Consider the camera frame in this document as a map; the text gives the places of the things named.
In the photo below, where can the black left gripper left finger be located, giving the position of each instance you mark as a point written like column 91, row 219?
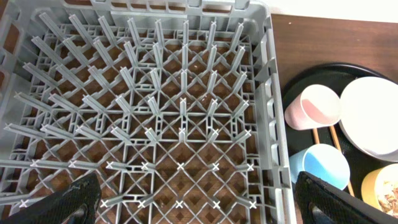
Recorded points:
column 77, row 203

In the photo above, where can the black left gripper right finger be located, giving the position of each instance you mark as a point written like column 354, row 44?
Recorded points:
column 320, row 202

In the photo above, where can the blue plastic cup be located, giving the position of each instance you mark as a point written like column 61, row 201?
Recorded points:
column 323, row 161

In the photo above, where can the yellow bowl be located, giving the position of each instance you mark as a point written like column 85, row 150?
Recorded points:
column 374, row 181

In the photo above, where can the food scraps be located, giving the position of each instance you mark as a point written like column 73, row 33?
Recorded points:
column 388, row 198

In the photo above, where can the pink plastic cup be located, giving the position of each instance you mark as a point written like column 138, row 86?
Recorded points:
column 316, row 106

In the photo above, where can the white round plate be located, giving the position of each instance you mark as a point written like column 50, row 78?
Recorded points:
column 369, row 119

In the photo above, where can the grey dishwasher rack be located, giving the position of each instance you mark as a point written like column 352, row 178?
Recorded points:
column 174, row 106

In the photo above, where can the left wooden chopstick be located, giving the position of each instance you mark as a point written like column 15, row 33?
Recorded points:
column 316, row 136

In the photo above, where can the wooden chopstick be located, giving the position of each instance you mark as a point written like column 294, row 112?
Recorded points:
column 337, row 145
column 316, row 136

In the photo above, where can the right wooden chopstick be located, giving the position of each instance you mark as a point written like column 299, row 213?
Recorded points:
column 337, row 145

